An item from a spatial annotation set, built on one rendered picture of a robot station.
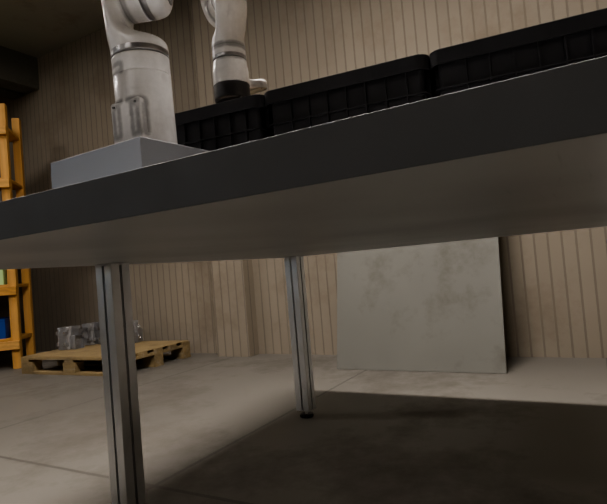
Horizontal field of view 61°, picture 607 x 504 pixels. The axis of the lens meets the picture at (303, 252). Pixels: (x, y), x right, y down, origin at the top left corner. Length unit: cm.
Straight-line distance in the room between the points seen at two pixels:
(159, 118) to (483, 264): 225
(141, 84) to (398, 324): 232
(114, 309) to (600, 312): 252
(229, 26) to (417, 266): 208
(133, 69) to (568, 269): 267
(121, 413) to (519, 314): 237
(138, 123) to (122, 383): 75
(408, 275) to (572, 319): 91
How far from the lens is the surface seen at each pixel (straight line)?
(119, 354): 139
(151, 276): 457
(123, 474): 146
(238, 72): 110
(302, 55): 387
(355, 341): 305
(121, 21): 94
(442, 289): 289
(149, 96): 87
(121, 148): 74
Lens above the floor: 60
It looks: 2 degrees up
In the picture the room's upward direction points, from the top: 5 degrees counter-clockwise
